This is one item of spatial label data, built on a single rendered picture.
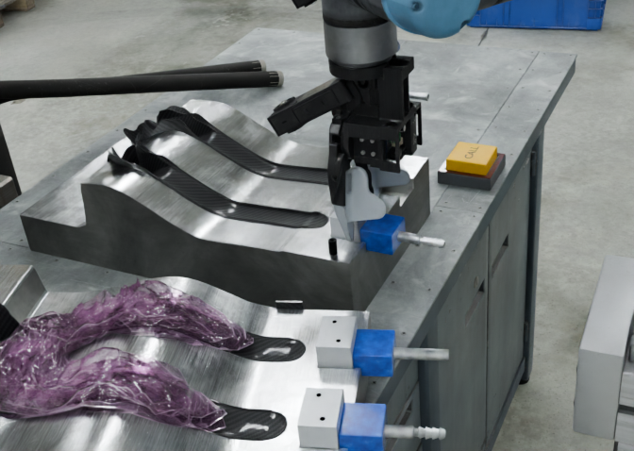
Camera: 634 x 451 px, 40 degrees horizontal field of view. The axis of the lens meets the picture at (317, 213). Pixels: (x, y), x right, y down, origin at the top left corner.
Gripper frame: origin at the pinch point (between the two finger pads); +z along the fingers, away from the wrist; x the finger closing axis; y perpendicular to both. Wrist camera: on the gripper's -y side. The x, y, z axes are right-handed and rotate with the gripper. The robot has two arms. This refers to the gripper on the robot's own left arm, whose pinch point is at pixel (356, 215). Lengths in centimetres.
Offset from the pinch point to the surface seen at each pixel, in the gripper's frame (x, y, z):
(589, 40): 296, -26, 90
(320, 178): 11.2, -10.4, 2.8
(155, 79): 34, -53, 3
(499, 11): 302, -67, 82
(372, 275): -1.1, 2.0, 7.4
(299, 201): 4.2, -9.9, 2.3
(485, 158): 30.6, 6.4, 7.2
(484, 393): 44, 3, 66
